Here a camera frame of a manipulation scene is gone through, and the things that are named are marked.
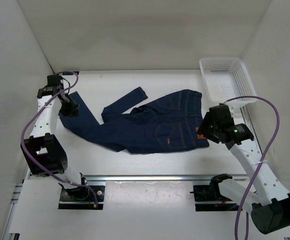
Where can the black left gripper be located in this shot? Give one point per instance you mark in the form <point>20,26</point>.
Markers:
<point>72,111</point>

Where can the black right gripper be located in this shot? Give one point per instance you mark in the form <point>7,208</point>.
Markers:
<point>203,128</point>

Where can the dark blue denim trousers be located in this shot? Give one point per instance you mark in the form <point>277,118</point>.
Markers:
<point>167,124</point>

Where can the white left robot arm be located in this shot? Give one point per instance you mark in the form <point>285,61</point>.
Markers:
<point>67,177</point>

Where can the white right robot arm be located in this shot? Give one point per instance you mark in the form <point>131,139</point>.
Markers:
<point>269,205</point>

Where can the dark label sticker on table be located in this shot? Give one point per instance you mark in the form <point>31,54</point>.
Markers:
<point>69,73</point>

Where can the white perforated plastic basket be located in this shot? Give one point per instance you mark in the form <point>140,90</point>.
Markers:
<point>227,78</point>

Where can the aluminium right side rail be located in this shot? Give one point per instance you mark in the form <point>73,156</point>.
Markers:
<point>248,122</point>

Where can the aluminium rail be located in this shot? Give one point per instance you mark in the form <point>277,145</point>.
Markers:
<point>123,178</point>
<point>42,143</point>
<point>248,122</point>

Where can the aluminium left side rail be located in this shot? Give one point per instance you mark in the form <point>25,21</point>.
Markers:
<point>42,143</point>

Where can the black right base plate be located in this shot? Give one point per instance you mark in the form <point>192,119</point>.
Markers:
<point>207,200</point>

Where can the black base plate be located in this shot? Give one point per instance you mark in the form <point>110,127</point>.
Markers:
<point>81,198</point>
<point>207,200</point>

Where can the aluminium front rail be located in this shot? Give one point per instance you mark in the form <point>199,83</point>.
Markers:
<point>123,178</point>

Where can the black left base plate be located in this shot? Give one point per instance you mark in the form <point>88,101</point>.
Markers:
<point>81,198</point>

